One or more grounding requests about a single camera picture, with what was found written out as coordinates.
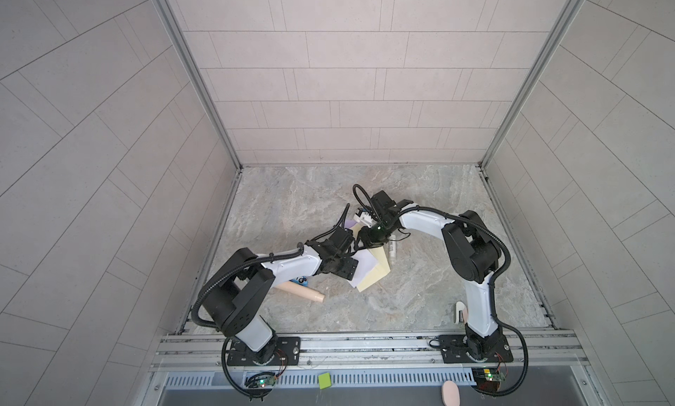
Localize white glue stick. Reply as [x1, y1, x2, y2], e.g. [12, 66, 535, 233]
[388, 238, 397, 264]

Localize yellow envelope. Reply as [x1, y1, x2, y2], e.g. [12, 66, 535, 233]
[357, 247, 390, 292]

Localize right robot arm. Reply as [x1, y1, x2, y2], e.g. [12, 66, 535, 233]
[355, 191, 511, 361]

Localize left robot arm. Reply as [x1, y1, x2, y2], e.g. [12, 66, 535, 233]
[191, 227, 358, 364]

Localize beige wooden rolling pin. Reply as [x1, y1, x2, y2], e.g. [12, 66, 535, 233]
[276, 281, 325, 303]

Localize white pink stapler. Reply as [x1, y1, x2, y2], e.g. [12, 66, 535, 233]
[455, 302, 469, 325]

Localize green sticky note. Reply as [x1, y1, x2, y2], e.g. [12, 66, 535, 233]
[317, 373, 332, 389]

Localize left circuit board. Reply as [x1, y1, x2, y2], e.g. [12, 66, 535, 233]
[245, 372, 279, 390]

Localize circuit board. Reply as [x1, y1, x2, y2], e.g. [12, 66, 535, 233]
[472, 368, 507, 393]
[245, 372, 279, 390]

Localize pink oval eraser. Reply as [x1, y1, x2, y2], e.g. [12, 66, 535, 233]
[441, 381, 461, 406]

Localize right circuit board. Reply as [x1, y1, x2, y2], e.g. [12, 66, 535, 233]
[472, 368, 507, 393]

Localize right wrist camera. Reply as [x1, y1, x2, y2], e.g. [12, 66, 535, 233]
[353, 208, 377, 228]

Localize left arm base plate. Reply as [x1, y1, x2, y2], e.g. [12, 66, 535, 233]
[226, 336, 302, 367]

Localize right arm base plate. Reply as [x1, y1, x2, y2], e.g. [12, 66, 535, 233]
[436, 333, 513, 364]

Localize aluminium rail frame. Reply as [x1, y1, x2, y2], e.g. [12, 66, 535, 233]
[150, 329, 590, 376]

